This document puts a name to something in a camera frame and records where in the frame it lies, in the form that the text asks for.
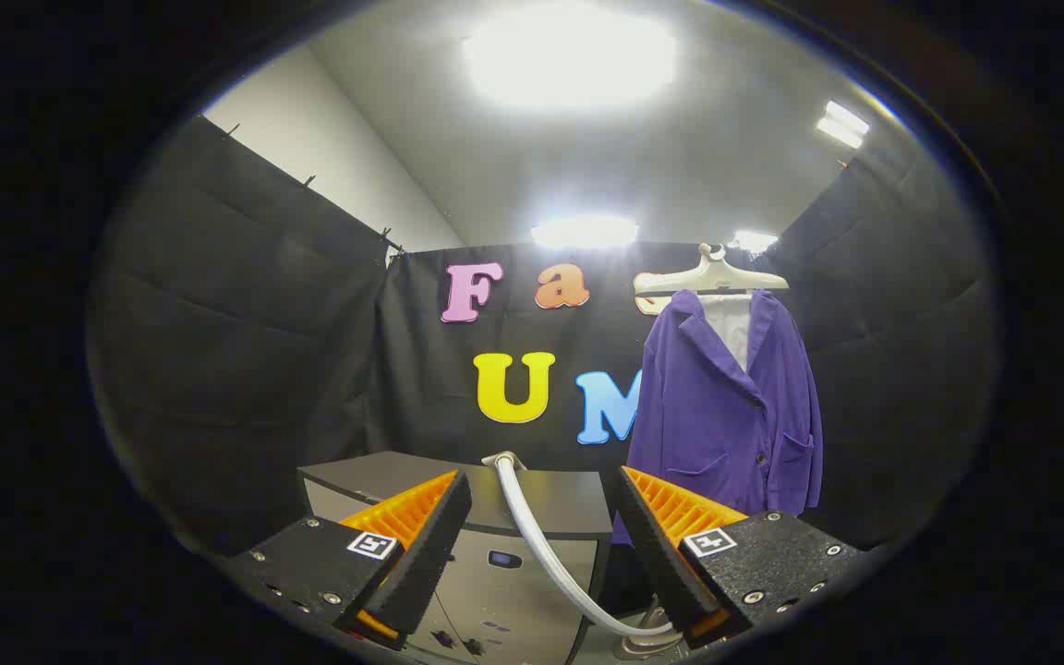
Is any white clothes hanger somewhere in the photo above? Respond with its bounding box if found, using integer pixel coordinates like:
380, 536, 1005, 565
634, 243, 790, 298

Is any grey steamer base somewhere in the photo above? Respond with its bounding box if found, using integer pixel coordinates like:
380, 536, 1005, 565
613, 598, 683, 660

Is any white shirt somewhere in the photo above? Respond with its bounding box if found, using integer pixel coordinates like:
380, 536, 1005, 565
698, 291, 755, 372

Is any large bright ceiling light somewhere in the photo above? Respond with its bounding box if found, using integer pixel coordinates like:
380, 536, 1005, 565
463, 5, 681, 112

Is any grey cabinet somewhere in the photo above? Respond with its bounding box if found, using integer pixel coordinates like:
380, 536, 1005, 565
299, 451, 613, 665

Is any black backdrop cloth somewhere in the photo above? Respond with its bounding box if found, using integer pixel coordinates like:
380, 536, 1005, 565
89, 115, 999, 555

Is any long ceiling light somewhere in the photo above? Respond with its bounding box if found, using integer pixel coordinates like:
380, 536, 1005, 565
532, 217, 640, 250

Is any twin panel ceiling light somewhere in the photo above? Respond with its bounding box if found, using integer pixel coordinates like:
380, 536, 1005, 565
816, 100, 871, 150

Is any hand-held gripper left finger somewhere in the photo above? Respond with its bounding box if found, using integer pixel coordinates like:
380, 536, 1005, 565
227, 469, 474, 652

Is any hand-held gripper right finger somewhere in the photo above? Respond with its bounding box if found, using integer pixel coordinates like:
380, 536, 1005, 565
608, 465, 865, 647

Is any purple jacket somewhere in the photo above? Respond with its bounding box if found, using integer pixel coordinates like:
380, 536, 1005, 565
612, 289, 824, 546

